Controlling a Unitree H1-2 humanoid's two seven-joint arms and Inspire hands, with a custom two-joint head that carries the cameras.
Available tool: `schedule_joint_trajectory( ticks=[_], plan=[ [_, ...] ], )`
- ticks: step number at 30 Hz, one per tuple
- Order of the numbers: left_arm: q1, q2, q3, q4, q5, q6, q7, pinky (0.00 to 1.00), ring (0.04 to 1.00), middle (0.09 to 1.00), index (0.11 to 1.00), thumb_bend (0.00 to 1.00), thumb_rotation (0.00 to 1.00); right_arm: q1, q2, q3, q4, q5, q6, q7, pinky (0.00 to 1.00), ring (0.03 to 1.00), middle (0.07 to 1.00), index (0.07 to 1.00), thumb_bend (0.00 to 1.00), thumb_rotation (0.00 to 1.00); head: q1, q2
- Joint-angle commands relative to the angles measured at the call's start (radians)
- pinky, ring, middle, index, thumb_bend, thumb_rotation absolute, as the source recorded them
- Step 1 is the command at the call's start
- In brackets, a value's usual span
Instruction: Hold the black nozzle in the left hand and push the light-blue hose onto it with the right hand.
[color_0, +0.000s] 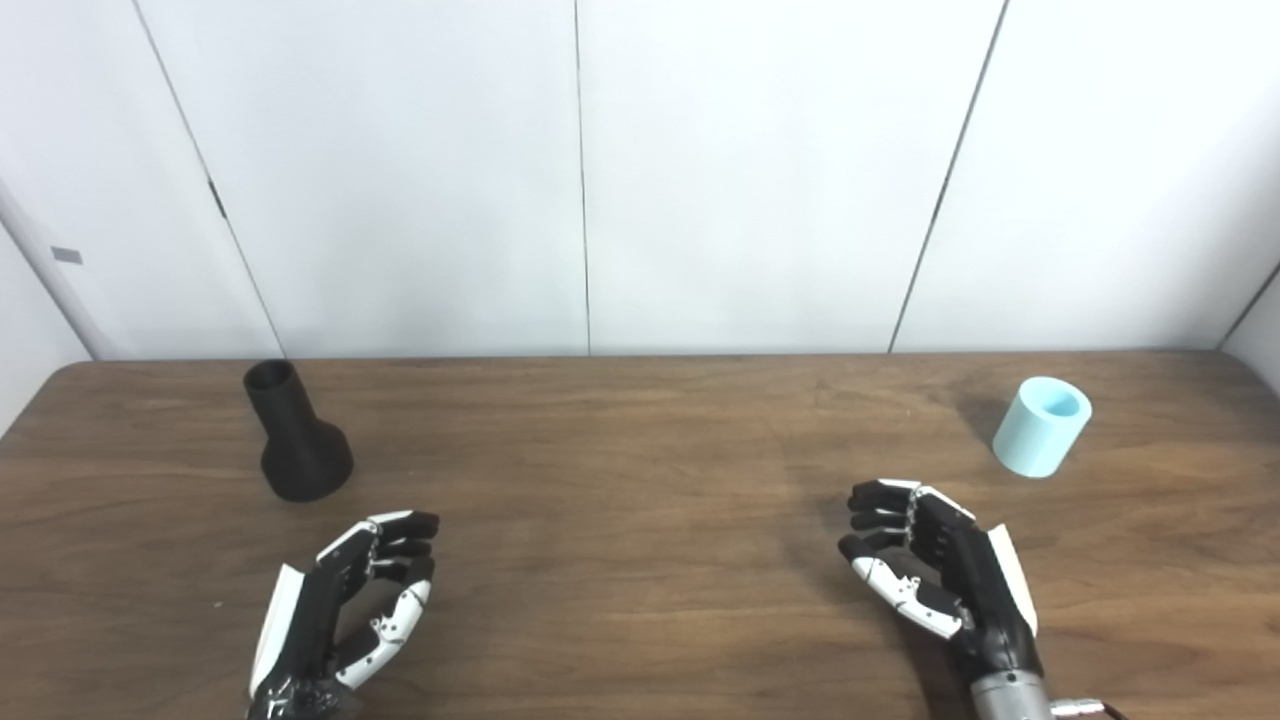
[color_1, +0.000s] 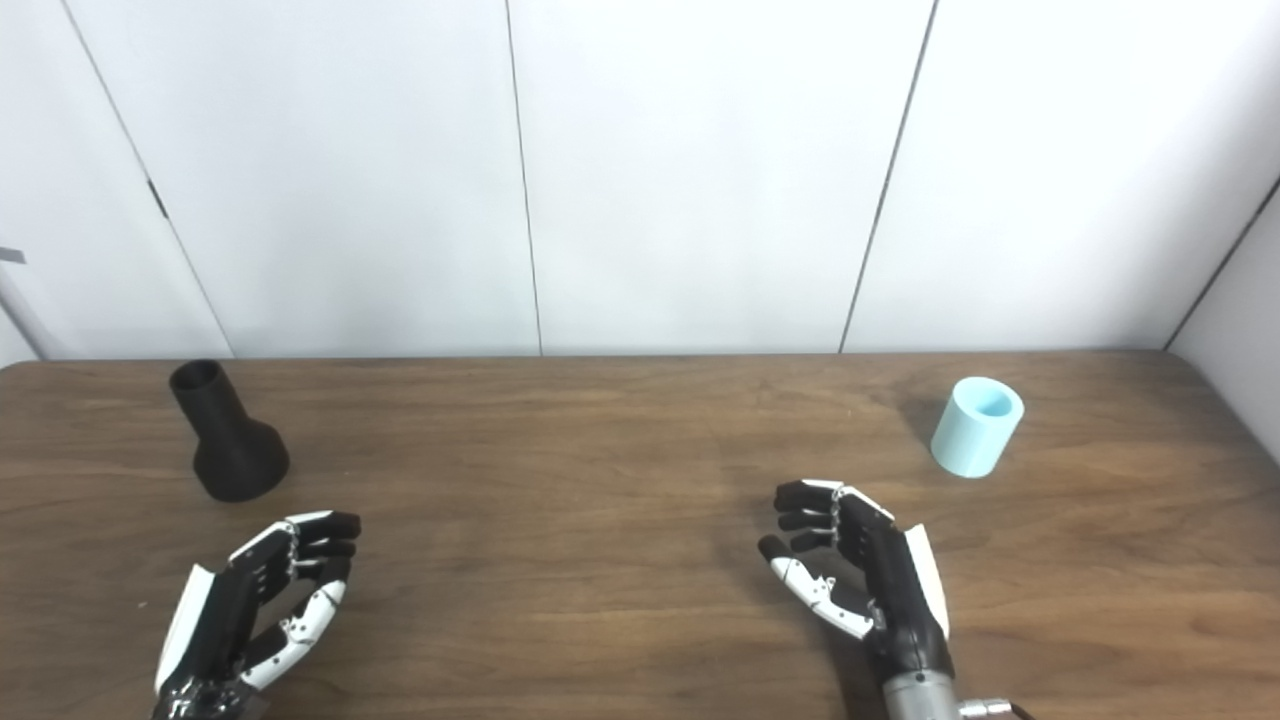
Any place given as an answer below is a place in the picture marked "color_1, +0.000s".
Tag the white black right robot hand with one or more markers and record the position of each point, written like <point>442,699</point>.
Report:
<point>890,580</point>

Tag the black wall panel hinge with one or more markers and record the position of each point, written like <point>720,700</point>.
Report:
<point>158,199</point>

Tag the black funnel-shaped nozzle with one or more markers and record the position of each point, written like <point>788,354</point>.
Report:
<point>232,450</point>

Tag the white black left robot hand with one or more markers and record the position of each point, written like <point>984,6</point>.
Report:
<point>225,600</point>

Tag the small grey wall label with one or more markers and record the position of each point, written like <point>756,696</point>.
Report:
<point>10,256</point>

